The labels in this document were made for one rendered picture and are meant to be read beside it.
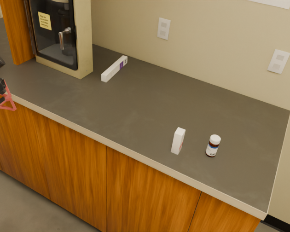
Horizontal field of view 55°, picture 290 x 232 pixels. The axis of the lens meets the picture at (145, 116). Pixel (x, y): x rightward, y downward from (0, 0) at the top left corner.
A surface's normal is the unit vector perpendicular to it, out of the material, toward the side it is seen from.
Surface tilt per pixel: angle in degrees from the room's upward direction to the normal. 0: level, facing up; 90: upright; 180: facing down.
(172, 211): 90
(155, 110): 0
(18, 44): 90
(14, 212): 0
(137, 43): 90
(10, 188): 0
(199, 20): 90
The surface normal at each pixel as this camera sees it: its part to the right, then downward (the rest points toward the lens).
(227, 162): 0.08, -0.78
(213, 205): -0.48, 0.51
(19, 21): 0.87, 0.36
